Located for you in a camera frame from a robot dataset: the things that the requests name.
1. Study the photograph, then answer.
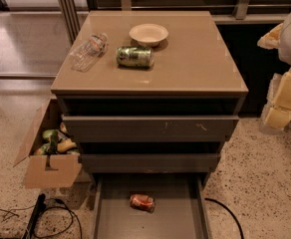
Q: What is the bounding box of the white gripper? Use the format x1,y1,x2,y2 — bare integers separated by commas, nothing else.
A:
257,23,291,130

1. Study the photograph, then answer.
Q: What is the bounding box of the red coke can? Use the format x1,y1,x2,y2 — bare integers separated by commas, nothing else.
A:
130,194,155,213

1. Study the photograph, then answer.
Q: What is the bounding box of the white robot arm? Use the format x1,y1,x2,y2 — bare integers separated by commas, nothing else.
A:
257,13,291,134

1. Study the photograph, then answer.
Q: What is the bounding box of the grey drawer cabinet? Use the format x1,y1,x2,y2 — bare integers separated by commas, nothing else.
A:
50,10,249,187

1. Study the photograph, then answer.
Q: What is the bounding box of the green soda can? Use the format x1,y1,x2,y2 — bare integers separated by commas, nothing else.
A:
116,46,153,68

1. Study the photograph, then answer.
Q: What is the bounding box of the grey open bottom drawer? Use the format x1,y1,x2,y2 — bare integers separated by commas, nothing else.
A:
90,173,211,239

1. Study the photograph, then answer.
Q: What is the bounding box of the grey middle drawer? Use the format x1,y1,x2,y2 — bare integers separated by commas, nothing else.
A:
79,153,220,173

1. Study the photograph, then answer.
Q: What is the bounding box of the grey top drawer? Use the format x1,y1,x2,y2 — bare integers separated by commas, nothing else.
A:
63,116,238,142

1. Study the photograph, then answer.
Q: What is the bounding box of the white bowl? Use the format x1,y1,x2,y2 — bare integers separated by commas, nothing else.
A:
130,24,168,47

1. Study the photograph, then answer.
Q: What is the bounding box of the clear plastic water bottle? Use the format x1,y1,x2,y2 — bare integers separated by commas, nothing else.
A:
70,33,108,73

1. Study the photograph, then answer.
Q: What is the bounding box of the yellow item in box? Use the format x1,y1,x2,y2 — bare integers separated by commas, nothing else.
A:
57,138,76,153

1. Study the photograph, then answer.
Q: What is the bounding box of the green snack bag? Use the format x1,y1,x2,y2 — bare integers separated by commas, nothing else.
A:
34,129,66,155

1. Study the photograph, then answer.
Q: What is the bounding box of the cardboard box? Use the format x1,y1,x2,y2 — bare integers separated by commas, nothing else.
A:
14,99,91,188

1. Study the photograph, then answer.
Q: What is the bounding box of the black power strip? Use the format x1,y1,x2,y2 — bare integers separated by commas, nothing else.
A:
21,193,46,239

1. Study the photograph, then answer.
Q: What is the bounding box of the black cable right floor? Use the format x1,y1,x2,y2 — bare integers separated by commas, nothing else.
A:
204,197,245,239

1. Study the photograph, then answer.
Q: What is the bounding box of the black cable floor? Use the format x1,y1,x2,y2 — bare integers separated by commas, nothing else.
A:
204,197,245,239
0,197,84,239

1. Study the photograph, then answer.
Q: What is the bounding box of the black cable left floor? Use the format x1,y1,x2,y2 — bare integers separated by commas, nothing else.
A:
0,197,84,239

